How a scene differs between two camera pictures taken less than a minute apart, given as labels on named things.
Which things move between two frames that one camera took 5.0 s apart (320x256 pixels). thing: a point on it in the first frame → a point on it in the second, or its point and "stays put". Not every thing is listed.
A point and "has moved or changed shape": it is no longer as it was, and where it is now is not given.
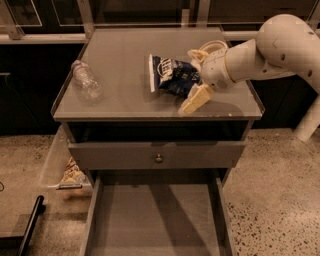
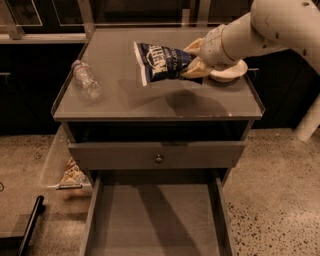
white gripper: (215, 69) → (213, 47)
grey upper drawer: (157, 155) stays put
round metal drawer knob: (158, 159) stays put
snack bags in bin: (74, 174) stays put
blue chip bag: (172, 76) has moved or changed shape
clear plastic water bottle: (88, 85) stays put
